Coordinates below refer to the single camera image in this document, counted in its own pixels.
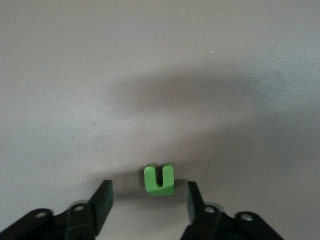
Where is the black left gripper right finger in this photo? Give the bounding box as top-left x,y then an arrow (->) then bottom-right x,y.
179,181 -> 286,240

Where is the green foam letter u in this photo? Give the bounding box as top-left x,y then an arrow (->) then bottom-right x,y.
143,162 -> 175,197

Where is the brown table cover sheet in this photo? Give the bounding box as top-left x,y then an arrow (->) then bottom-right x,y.
0,0 -> 320,240

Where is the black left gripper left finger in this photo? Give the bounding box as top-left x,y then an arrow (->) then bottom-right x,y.
0,179 -> 115,240

